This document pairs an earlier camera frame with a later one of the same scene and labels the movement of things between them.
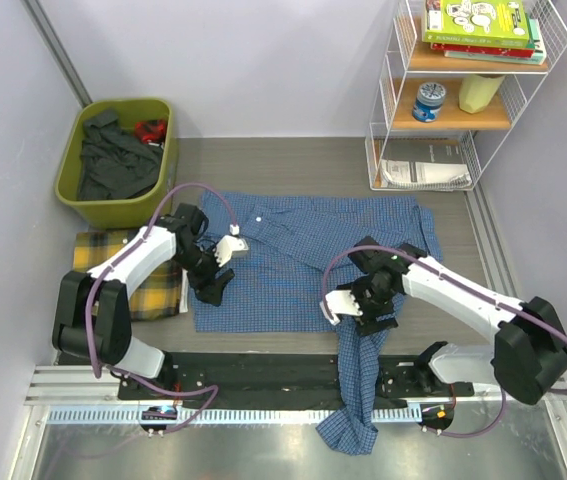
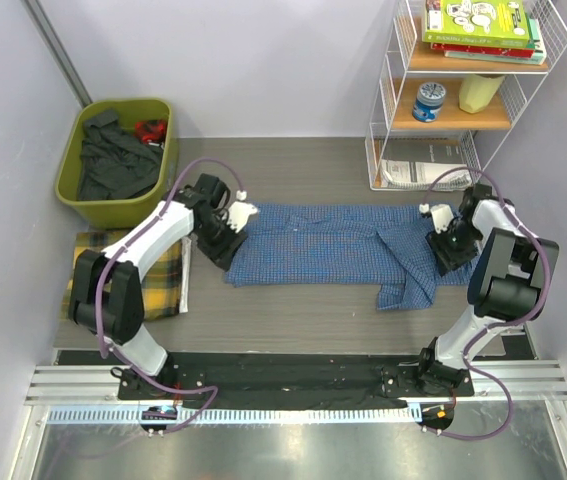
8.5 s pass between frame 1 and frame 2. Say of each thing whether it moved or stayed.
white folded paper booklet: stayed
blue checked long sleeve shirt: moved
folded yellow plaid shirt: stayed
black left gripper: moved
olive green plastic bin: stayed
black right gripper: moved
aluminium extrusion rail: stayed
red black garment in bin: stayed
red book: stayed
